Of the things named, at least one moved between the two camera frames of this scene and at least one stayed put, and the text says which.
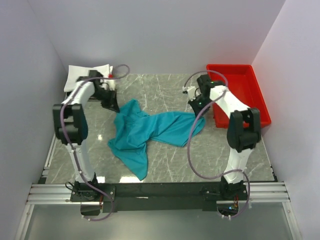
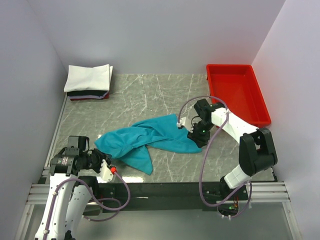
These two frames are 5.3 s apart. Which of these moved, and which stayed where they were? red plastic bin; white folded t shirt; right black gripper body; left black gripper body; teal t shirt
Moved: teal t shirt; right black gripper body; left black gripper body
Stayed: white folded t shirt; red plastic bin
